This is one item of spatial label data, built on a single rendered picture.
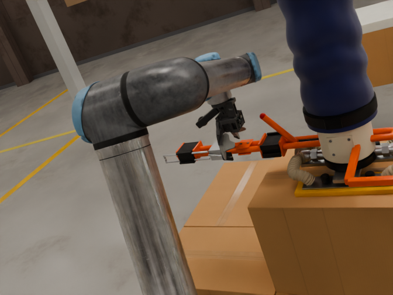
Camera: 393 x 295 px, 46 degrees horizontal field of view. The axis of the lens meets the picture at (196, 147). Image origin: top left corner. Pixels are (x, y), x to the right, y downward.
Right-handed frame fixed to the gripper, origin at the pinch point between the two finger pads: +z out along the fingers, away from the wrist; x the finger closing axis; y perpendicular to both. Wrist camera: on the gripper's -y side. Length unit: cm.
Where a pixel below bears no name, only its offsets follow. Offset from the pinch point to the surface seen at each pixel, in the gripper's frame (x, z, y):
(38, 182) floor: 156, 107, -318
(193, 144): 2.6, -2.1, -16.6
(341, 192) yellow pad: -13.1, 11.5, 40.1
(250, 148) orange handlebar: -1.5, -0.4, 8.3
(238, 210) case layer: 33, 53, -25
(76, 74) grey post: 185, 9, -231
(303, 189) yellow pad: -11.6, 11.2, 27.4
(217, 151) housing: -1.8, -0.5, -4.9
